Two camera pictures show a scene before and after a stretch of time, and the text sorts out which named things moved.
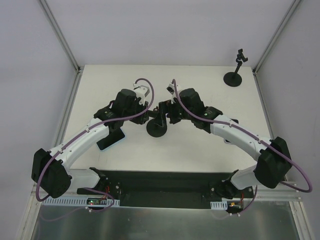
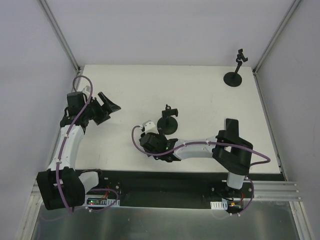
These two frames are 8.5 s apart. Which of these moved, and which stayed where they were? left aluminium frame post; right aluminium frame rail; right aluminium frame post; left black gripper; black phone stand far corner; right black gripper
Moved: right black gripper; left black gripper
Stayed: right aluminium frame post; left aluminium frame post; right aluminium frame rail; black phone stand far corner
